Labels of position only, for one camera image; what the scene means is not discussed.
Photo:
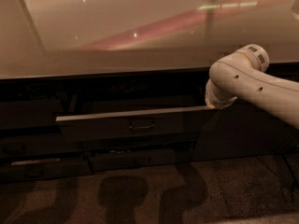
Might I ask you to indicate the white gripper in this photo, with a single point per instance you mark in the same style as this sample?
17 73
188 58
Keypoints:
214 99

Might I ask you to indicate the dark grey cabinet door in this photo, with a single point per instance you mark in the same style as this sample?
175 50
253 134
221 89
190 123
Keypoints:
240 130

